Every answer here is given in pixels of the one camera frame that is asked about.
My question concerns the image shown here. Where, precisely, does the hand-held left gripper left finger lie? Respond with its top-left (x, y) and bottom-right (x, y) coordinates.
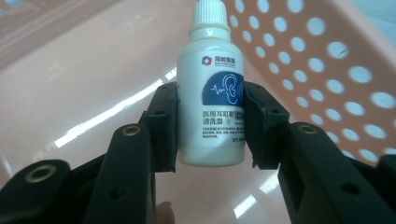
top-left (82, 81), bottom-right (179, 224)

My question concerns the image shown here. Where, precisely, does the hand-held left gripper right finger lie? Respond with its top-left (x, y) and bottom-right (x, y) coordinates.
top-left (242, 80), bottom-right (396, 224)

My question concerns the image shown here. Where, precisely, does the white dropper bottle blue label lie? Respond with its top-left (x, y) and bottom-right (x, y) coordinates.
top-left (176, 0), bottom-right (247, 167)

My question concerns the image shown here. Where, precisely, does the pink perforated plastic basket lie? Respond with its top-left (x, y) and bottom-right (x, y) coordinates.
top-left (0, 0), bottom-right (396, 224)

